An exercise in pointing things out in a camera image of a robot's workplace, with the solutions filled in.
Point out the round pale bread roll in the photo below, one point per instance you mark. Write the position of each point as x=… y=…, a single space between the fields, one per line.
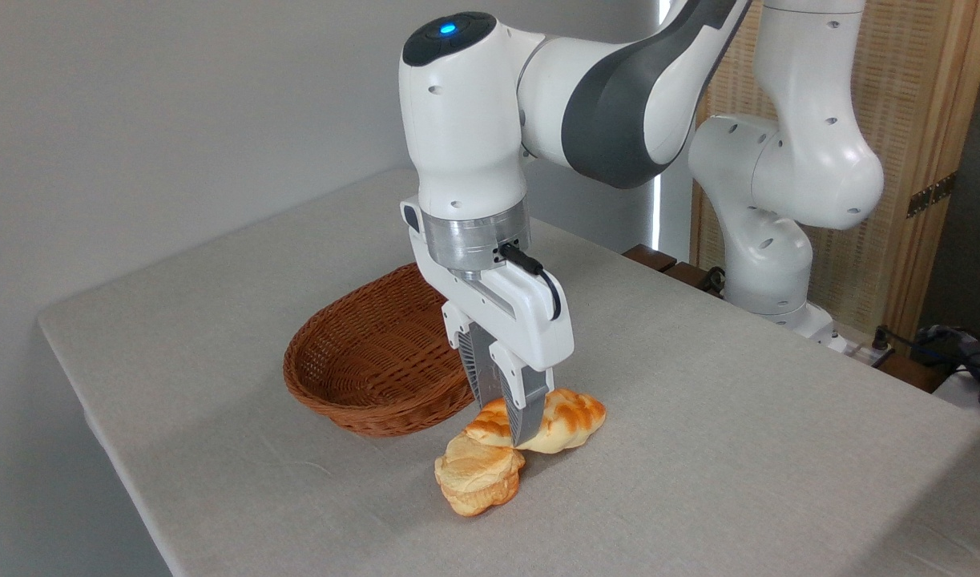
x=477 y=481

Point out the brown wicker basket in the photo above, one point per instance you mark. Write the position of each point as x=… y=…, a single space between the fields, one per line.
x=361 y=377

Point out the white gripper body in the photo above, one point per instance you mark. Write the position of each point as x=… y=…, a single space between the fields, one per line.
x=530 y=328

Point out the dark brown wooden block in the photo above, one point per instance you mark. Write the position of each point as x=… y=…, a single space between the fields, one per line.
x=648 y=256
x=688 y=275

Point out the grey tablecloth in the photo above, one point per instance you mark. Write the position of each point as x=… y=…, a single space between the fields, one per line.
x=698 y=449

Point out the braided golden bread loaf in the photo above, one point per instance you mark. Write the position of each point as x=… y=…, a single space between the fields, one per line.
x=570 y=417

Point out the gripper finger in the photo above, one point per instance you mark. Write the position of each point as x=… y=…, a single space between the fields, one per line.
x=477 y=365
x=526 y=401

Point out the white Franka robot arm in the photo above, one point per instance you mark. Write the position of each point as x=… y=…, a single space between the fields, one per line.
x=465 y=120

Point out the metal screen hinge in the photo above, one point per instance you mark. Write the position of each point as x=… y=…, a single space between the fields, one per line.
x=930 y=195

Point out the wooden folding screen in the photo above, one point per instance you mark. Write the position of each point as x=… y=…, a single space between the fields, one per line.
x=914 y=80

